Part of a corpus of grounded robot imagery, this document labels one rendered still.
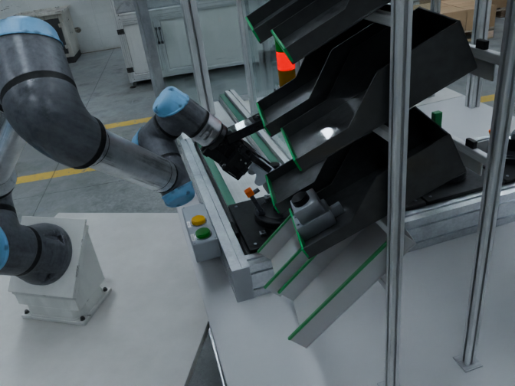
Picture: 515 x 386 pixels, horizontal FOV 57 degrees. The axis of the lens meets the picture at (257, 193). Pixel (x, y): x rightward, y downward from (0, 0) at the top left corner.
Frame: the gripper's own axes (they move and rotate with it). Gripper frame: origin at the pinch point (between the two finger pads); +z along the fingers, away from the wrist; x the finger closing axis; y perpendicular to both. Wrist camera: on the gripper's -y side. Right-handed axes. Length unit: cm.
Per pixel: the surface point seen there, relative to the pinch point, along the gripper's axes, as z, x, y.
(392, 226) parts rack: -9, 53, -11
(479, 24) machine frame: 62, -60, -88
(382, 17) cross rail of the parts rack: -32, 49, -31
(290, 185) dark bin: -10.9, 26.5, -2.9
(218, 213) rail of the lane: 1.0, -11.4, 21.7
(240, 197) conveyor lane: 10.0, -23.6, 17.1
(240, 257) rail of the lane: 0.9, 12.6, 21.0
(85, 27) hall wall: -7, -811, 109
